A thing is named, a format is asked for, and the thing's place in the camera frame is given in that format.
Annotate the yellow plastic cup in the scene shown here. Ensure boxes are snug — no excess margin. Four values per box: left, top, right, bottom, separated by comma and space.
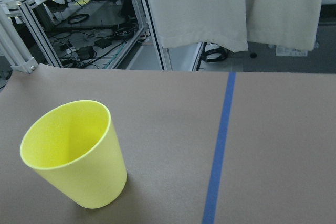
20, 100, 127, 209

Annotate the white hanging cloth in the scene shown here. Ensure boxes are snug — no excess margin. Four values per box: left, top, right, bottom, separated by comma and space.
149, 0, 248, 52
246, 0, 322, 51

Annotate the aluminium frame rack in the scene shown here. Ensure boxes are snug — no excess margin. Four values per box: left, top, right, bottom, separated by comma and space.
1, 0, 154, 73

